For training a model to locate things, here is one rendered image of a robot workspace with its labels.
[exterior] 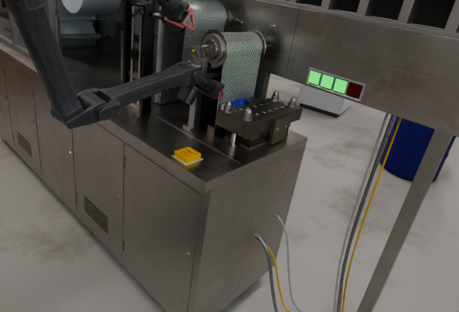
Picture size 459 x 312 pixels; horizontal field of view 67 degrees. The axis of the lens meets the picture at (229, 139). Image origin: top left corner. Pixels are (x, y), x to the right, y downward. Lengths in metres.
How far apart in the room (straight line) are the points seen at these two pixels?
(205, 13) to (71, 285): 1.49
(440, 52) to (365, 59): 0.25
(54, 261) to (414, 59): 1.97
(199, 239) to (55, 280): 0.98
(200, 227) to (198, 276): 0.23
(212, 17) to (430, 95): 0.93
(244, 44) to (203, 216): 0.71
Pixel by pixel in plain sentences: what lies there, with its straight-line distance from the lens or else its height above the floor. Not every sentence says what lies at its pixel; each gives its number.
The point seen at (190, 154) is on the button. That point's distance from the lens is 1.25.
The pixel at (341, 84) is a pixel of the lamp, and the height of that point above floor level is 1.19.
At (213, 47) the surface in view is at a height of 1.26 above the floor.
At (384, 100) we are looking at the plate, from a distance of 1.43.
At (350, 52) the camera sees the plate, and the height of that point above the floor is 1.32.
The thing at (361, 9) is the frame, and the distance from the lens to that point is 1.45.
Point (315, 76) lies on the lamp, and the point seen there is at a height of 1.19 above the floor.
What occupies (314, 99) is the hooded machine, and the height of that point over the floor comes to 0.18.
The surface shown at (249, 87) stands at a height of 1.08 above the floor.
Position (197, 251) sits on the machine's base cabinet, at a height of 0.57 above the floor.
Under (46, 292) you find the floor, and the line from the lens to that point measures 2.06.
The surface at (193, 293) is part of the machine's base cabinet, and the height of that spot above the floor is 0.35.
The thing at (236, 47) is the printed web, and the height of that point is 1.27.
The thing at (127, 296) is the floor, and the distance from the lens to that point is 1.98.
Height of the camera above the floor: 1.51
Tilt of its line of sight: 25 degrees down
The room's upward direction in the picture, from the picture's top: 9 degrees clockwise
